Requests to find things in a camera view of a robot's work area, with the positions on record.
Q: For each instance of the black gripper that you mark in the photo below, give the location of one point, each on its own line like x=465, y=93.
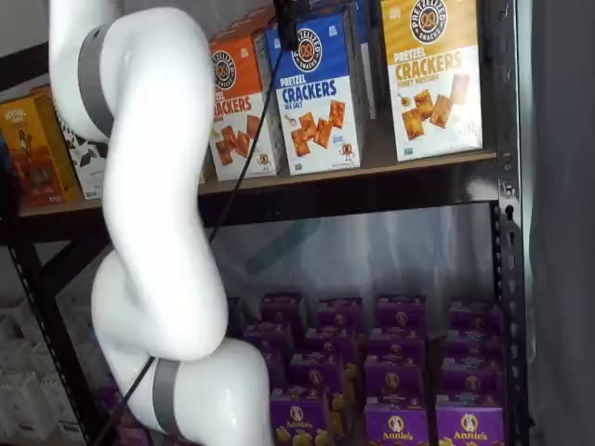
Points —
x=294, y=5

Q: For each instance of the purple Annie's box teal label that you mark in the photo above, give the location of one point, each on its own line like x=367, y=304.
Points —
x=469, y=427

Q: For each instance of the orange pretzel crackers box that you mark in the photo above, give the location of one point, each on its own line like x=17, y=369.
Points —
x=232, y=121

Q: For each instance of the white paper package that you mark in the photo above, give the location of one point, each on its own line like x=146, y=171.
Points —
x=21, y=404
x=18, y=358
x=60, y=409

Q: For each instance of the yellow pretzel crackers box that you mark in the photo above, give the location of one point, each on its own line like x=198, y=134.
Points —
x=432, y=93

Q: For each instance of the teal tape strip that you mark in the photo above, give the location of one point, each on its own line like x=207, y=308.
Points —
x=283, y=248

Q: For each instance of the purple Annie's box orange label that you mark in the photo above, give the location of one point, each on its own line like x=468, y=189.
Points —
x=297, y=418

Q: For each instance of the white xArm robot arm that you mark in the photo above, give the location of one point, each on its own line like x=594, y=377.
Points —
x=153, y=186

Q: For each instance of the wooden shelf board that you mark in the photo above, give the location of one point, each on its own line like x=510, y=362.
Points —
x=381, y=148

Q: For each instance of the translucent plastic sheet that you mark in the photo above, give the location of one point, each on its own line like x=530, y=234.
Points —
x=395, y=255

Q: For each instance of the orange brown snack box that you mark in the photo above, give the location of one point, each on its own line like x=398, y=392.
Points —
x=28, y=153

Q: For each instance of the white black cow-print box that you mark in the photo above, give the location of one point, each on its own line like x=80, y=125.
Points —
x=88, y=172

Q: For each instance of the black metal shelf frame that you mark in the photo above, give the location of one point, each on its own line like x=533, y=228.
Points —
x=325, y=200

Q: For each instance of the purple Annie's box brown label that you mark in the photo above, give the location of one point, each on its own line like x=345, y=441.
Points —
x=397, y=425

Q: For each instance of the blue pretzel crackers box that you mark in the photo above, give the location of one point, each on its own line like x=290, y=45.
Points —
x=321, y=107

